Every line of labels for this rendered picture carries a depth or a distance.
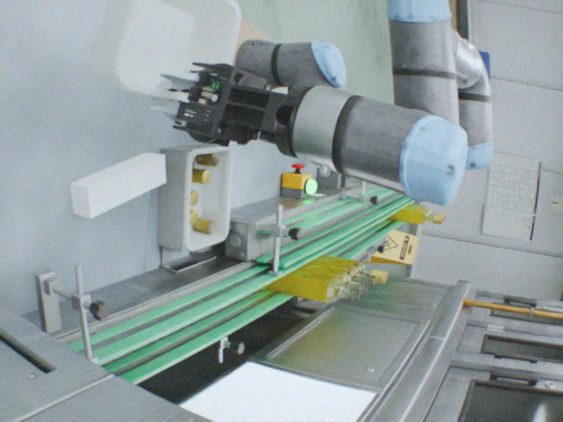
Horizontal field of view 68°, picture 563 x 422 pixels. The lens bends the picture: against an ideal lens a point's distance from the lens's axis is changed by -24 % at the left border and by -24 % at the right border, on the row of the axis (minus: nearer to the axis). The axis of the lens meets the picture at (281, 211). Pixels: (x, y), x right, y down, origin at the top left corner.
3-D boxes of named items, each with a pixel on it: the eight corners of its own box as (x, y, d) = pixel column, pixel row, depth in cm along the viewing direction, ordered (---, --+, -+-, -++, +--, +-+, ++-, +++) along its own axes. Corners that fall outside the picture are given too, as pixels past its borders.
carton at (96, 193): (69, 183, 89) (87, 187, 87) (145, 152, 109) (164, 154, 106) (73, 213, 91) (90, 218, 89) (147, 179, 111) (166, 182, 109)
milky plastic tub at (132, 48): (103, -34, 51) (151, -49, 48) (197, 11, 72) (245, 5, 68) (68, 91, 52) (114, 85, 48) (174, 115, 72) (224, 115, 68)
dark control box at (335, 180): (315, 186, 193) (337, 189, 190) (317, 163, 192) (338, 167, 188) (324, 183, 200) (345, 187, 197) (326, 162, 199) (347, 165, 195)
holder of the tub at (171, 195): (157, 267, 119) (183, 275, 116) (160, 148, 114) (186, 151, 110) (198, 253, 134) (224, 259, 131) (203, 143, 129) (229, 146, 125)
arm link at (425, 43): (488, 45, 85) (459, -17, 43) (493, 97, 88) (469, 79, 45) (436, 41, 91) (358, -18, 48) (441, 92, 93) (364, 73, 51)
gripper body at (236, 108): (188, 58, 49) (293, 73, 43) (233, 73, 56) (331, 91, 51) (166, 130, 50) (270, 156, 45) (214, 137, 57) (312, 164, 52)
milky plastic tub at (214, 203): (157, 245, 118) (187, 254, 114) (161, 147, 113) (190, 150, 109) (200, 233, 133) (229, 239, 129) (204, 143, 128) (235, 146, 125)
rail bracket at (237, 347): (186, 353, 112) (236, 372, 106) (185, 328, 110) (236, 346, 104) (196, 348, 115) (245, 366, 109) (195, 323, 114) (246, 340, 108)
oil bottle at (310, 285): (260, 288, 138) (336, 306, 129) (260, 268, 137) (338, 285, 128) (270, 283, 143) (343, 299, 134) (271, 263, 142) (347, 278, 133)
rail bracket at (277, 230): (246, 270, 130) (292, 280, 124) (250, 201, 126) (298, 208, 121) (252, 267, 132) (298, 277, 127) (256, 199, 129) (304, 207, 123)
